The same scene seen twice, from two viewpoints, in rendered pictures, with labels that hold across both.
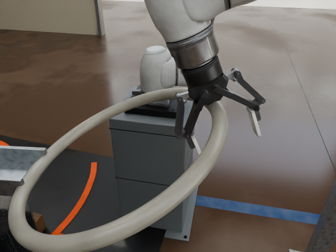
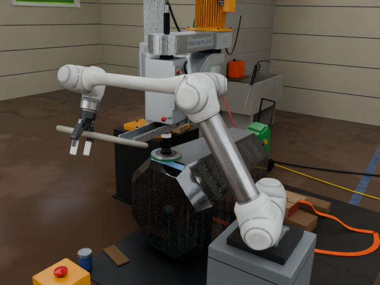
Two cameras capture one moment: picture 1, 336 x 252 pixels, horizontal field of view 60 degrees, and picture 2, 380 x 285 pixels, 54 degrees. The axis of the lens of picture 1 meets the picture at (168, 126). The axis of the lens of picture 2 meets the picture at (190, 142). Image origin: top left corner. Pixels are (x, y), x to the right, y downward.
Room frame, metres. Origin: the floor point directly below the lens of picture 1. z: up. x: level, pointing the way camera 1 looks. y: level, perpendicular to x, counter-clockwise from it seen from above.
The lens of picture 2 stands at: (1.60, -1.52, 1.82)
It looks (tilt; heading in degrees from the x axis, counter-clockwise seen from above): 19 degrees down; 110
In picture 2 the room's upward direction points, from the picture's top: 2 degrees clockwise
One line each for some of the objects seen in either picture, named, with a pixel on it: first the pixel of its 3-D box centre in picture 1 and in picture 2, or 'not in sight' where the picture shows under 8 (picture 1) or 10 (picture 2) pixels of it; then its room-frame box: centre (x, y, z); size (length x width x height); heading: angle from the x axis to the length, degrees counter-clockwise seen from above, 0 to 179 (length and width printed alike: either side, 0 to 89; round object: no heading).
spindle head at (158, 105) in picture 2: not in sight; (172, 89); (0.59, 0.84, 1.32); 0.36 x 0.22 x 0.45; 83
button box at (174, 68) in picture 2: not in sight; (176, 87); (0.68, 0.68, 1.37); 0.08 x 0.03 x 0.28; 83
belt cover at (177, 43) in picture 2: not in sight; (191, 43); (0.62, 1.11, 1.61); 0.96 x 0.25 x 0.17; 83
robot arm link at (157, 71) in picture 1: (157, 68); (267, 202); (1.41, 0.05, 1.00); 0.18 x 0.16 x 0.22; 93
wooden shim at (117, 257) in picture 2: not in sight; (116, 255); (0.23, 0.60, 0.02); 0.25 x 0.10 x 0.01; 150
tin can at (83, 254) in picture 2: not in sight; (85, 259); (0.09, 0.41, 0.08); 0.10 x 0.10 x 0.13
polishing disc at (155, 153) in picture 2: not in sight; (165, 153); (0.58, 0.76, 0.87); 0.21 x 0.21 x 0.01
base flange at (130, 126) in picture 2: not in sight; (156, 125); (0.06, 1.69, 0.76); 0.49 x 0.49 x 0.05; 73
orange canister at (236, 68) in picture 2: not in sight; (237, 68); (0.18, 4.47, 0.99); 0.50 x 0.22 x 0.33; 78
